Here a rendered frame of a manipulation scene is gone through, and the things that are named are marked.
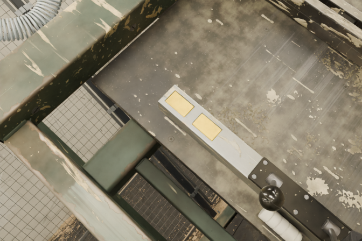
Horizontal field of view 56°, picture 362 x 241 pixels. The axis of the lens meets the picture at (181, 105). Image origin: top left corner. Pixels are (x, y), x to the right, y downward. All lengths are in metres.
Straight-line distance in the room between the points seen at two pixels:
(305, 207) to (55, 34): 0.55
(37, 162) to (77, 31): 0.25
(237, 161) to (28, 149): 0.38
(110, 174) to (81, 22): 0.30
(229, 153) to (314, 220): 0.18
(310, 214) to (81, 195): 0.40
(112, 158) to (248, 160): 0.27
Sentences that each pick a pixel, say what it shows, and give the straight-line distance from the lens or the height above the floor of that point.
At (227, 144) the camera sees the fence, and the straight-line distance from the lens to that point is 0.64.
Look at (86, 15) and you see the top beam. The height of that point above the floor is 1.90.
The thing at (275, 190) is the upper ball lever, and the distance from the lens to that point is 0.52.
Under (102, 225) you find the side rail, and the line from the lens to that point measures 0.61.
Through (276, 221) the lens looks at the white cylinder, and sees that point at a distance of 0.65.
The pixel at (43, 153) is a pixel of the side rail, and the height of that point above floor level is 1.76.
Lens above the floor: 1.88
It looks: 20 degrees down
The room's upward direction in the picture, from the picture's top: 40 degrees counter-clockwise
